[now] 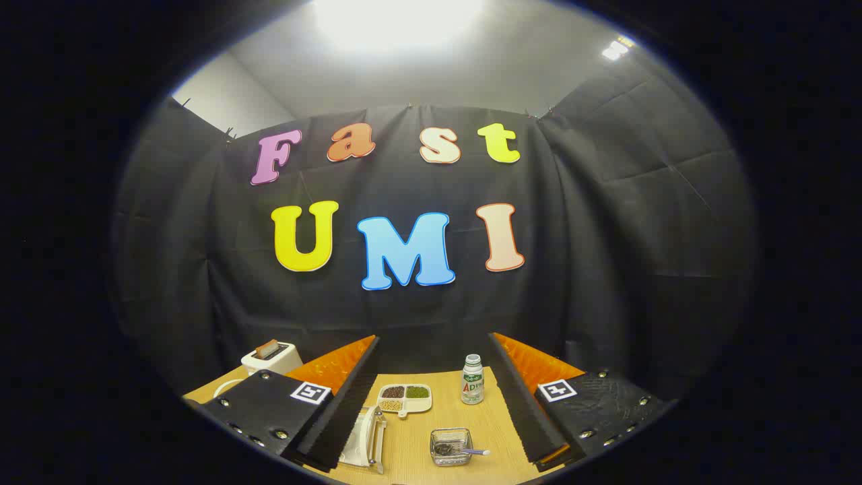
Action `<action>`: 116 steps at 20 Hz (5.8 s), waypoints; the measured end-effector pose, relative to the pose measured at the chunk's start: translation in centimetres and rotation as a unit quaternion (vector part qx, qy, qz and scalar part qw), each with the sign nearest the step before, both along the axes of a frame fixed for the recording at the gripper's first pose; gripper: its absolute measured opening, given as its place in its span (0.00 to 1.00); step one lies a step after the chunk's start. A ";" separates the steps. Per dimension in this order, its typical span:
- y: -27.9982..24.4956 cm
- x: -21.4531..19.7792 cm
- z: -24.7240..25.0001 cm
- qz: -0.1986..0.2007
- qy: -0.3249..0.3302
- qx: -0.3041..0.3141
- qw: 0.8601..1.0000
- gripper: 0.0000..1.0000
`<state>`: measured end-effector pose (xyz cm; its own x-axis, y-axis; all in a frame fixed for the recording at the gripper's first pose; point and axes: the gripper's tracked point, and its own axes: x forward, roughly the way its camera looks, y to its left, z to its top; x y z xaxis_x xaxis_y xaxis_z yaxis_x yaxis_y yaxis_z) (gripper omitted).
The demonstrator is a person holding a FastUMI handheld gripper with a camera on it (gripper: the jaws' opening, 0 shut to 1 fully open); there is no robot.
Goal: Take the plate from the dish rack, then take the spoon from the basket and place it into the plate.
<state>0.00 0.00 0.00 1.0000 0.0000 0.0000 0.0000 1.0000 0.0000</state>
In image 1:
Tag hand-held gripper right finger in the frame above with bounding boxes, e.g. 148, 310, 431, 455
488, 331, 677, 471

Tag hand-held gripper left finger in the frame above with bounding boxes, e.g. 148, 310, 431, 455
194, 335, 380, 474

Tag white wire dish rack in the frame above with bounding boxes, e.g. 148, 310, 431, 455
214, 379, 389, 474

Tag white spoon with blue handle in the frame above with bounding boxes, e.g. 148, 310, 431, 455
438, 441, 491, 457

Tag clear wire basket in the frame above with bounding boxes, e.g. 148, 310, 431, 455
430, 428, 473, 467

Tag white drink bottle green label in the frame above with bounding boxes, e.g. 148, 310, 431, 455
461, 354, 485, 405

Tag cream divided snack tray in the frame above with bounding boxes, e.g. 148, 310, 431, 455
376, 383, 433, 418

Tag white toaster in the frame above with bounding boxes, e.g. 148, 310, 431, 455
240, 339, 304, 377

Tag black backdrop cloth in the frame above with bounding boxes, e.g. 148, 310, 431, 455
111, 64, 758, 405

